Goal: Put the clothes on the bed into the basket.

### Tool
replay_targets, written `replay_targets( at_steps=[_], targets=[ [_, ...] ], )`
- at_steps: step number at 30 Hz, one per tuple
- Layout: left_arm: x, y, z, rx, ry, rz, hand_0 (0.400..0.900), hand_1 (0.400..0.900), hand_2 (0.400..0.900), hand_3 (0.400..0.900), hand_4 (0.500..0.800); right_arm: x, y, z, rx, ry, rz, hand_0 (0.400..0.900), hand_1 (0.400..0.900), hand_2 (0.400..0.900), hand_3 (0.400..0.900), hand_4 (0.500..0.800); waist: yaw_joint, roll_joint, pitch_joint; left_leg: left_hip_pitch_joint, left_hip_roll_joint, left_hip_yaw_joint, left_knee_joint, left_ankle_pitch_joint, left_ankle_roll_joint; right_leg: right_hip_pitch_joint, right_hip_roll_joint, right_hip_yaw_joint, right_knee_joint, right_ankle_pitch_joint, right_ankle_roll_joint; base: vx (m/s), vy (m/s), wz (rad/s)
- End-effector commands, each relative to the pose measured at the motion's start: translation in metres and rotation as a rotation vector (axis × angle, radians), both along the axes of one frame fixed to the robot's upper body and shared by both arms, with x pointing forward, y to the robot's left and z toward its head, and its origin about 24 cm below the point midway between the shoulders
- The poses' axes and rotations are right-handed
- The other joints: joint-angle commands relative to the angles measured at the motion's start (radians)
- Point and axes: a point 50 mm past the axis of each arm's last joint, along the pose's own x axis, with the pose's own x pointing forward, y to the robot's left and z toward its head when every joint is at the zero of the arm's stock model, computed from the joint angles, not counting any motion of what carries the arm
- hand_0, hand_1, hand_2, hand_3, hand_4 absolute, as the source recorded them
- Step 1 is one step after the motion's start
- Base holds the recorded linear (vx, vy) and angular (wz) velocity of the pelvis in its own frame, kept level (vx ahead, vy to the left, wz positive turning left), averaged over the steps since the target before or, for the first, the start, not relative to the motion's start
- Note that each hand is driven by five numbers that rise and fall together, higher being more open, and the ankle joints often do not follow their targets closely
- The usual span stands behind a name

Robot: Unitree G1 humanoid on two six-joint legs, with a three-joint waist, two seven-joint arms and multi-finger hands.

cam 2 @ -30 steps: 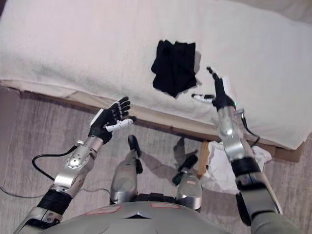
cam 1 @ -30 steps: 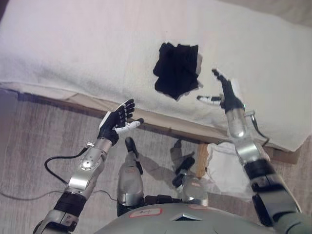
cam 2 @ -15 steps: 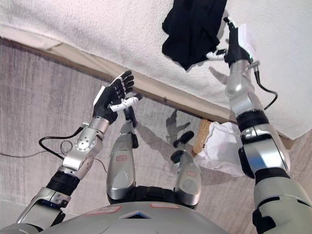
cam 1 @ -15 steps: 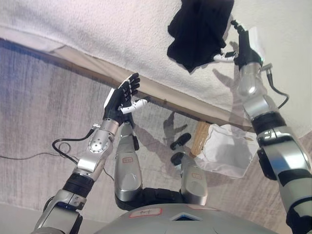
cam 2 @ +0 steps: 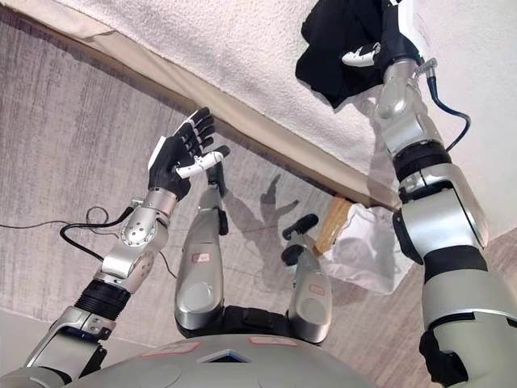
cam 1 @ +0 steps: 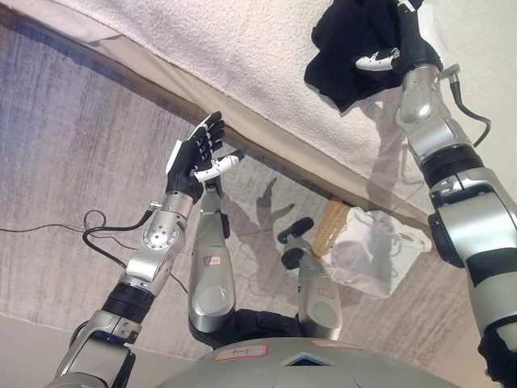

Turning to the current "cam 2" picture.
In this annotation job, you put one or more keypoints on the black clothing item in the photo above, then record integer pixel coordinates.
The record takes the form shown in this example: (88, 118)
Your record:
(335, 36)

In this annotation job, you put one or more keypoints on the white textured bed blanket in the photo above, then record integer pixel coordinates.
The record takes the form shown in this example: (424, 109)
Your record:
(242, 52)

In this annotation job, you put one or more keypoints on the wooden basket with white liner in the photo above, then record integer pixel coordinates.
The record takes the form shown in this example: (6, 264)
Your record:
(363, 250)

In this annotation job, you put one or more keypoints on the grey woven rug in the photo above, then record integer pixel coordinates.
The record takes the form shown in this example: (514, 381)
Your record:
(81, 141)

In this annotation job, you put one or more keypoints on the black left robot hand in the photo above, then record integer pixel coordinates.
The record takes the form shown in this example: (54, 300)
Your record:
(169, 165)

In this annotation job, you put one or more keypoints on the pink-edged blank torso label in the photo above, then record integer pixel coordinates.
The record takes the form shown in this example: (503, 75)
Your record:
(272, 341)

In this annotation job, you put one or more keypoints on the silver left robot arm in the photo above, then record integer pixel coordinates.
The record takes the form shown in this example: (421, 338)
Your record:
(133, 246)

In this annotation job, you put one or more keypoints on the pink-edged handwritten torso label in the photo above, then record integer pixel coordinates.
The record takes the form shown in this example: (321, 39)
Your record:
(169, 349)

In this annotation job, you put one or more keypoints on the beige upholstered bed frame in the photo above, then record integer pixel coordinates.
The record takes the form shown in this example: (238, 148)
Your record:
(274, 139)

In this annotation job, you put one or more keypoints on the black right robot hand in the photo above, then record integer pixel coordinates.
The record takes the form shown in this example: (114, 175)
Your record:
(400, 40)

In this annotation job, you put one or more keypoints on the silver right robot leg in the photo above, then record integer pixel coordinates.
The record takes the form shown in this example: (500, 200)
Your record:
(311, 299)

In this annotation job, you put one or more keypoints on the grey robot torso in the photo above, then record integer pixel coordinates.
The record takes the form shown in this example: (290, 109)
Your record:
(242, 369)

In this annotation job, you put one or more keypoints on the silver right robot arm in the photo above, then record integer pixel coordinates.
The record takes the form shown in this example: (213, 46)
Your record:
(444, 218)

